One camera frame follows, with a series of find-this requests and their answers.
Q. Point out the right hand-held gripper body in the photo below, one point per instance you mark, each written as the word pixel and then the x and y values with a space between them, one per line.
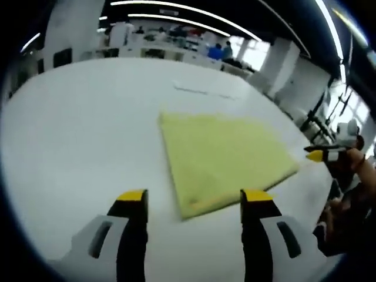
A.
pixel 348 132

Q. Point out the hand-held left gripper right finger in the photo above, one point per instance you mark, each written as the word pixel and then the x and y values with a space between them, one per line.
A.
pixel 276 243

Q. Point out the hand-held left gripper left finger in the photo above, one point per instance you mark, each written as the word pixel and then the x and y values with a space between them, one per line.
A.
pixel 102 243

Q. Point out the yellow black blue garment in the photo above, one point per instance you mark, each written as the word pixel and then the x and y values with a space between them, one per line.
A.
pixel 220 158

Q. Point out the white template strip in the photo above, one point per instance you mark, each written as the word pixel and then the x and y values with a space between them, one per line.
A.
pixel 199 90

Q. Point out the person's right hand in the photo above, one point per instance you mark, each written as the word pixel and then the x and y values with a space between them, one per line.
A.
pixel 356 154

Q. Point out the black equipment stand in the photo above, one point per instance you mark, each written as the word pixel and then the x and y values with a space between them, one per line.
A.
pixel 318 102

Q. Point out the person's dark clothed legs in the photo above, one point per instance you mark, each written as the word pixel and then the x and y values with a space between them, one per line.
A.
pixel 352 211

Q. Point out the straight ceiling light strip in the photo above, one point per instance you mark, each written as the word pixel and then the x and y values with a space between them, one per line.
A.
pixel 333 32

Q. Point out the white counter row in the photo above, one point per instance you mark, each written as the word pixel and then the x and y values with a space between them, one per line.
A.
pixel 176 53

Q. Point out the black office chair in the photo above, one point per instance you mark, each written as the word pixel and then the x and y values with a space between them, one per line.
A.
pixel 62 58

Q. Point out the long curved ceiling light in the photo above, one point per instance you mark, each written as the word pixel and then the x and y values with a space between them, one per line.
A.
pixel 188 7

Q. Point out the small ceiling light strip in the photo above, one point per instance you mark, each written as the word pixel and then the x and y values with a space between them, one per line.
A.
pixel 30 42

